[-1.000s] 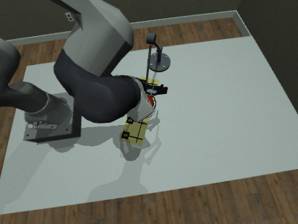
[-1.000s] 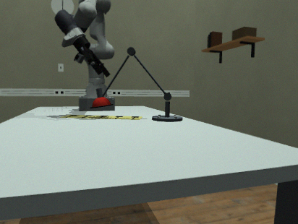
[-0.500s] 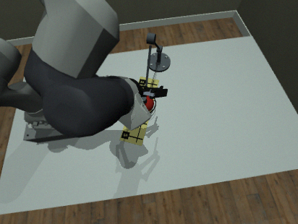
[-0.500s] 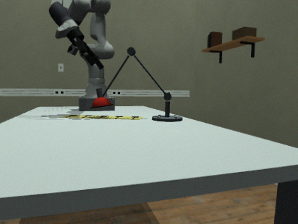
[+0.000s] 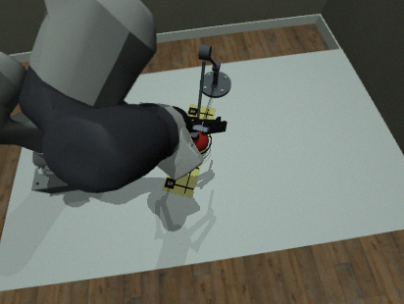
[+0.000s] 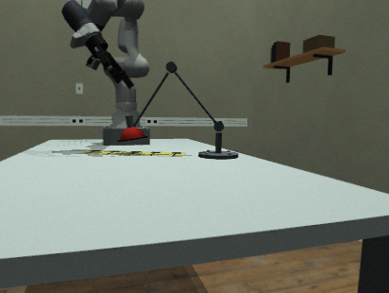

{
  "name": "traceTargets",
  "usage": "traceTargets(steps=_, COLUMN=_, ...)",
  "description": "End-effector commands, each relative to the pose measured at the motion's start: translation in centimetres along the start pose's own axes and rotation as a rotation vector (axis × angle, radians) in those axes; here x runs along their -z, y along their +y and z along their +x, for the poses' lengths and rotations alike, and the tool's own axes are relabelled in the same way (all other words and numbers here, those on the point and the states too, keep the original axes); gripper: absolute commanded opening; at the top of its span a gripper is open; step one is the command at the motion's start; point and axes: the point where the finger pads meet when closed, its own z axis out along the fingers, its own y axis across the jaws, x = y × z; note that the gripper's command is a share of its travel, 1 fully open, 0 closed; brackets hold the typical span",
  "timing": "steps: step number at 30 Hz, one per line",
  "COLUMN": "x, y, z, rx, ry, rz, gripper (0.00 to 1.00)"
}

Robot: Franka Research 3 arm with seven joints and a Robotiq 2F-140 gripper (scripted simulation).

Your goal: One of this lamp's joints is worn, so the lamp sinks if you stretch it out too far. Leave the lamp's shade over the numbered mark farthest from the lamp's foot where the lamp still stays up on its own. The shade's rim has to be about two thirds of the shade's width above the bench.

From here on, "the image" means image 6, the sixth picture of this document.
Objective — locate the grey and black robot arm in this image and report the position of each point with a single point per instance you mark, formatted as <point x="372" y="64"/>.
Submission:
<point x="134" y="64"/>

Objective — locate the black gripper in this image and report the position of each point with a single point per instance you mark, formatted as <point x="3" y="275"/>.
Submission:
<point x="96" y="44"/>

